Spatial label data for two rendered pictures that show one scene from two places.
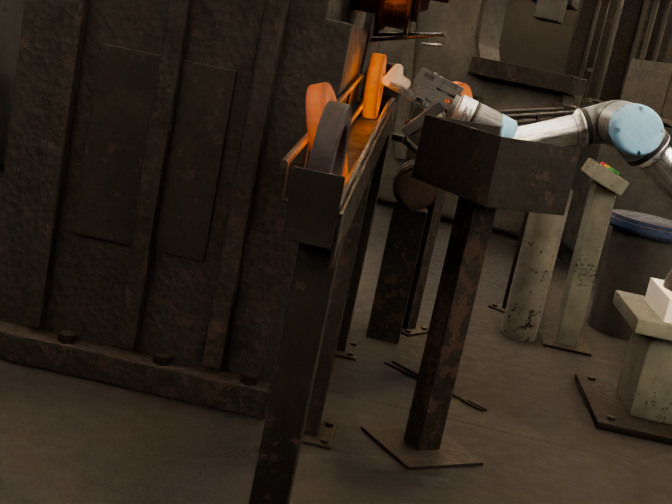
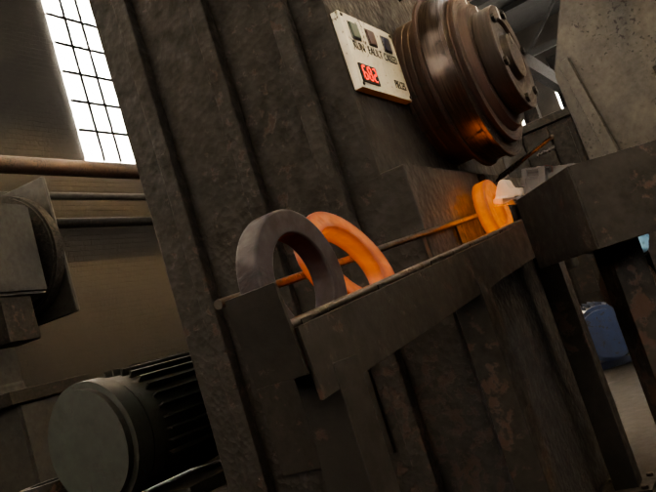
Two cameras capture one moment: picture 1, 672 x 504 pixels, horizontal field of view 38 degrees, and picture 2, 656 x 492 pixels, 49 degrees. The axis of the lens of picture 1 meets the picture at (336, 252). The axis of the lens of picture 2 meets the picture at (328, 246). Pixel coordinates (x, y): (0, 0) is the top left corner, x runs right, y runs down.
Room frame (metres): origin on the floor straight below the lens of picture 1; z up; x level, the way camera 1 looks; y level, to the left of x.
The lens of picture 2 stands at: (0.66, -0.40, 0.57)
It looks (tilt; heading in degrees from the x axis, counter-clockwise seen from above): 7 degrees up; 26
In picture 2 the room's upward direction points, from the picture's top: 18 degrees counter-clockwise
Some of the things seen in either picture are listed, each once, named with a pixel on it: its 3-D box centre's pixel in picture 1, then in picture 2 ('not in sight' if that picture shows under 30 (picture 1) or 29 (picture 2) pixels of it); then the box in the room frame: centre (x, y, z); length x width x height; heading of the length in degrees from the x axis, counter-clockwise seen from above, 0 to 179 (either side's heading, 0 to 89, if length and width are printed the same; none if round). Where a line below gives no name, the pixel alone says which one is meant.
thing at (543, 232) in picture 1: (536, 261); not in sight; (3.13, -0.65, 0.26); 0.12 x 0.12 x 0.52
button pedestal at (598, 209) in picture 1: (586, 255); not in sight; (3.16, -0.81, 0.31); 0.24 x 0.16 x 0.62; 176
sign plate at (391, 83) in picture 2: not in sight; (374, 60); (2.20, 0.09, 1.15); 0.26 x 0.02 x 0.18; 176
